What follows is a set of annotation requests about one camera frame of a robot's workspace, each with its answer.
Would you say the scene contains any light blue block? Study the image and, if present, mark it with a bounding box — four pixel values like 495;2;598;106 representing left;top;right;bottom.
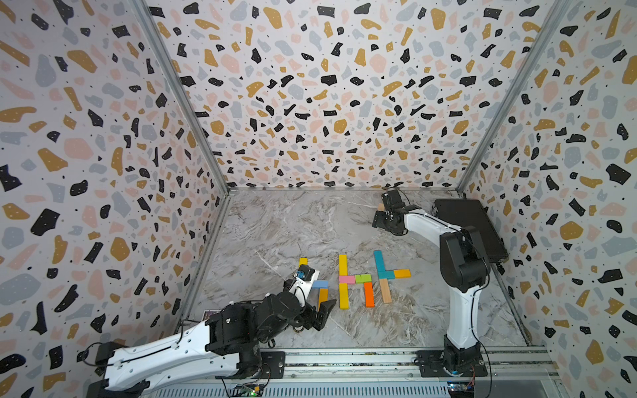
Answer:
312;280;328;290

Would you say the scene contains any pink block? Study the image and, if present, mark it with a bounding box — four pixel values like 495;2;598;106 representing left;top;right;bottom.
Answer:
338;275;357;285

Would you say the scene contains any teal block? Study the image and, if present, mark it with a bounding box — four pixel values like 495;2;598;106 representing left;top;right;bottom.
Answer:
378;270;396;280
374;250;388;280

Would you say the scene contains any orange block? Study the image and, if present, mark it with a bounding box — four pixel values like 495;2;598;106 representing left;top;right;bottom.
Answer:
363;282;375;308

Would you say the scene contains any green block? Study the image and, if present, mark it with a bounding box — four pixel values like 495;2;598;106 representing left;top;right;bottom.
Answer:
355;274;372;284

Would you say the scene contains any orange-yellow small block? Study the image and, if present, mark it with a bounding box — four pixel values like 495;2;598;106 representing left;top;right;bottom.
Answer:
393;270;411;279

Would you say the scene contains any tan wooden block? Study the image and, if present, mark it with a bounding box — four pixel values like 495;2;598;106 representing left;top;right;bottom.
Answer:
379;279;392;303

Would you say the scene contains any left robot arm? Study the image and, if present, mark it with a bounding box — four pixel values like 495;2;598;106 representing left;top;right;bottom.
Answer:
86;291;337;397

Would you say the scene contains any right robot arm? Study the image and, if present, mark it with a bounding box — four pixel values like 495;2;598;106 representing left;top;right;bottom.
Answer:
373;189;490;376

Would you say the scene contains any black briefcase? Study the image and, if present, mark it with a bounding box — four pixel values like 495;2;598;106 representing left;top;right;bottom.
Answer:
432;198;509;264

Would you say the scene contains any small card box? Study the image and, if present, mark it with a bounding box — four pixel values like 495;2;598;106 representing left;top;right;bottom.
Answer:
202;310;221;321

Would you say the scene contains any circuit board with leds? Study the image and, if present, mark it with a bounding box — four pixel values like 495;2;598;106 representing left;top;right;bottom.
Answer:
228;383;264;397

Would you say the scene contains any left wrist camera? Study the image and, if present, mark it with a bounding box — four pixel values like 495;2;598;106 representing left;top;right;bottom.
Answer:
285;264;320;308

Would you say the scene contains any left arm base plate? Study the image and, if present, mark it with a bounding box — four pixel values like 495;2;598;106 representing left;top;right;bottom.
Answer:
251;350;286;380

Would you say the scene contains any aluminium front rail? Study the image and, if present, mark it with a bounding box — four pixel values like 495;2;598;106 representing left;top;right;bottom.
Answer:
262;347;558;382

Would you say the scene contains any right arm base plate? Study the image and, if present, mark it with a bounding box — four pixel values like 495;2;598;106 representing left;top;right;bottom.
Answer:
414;348;489;377

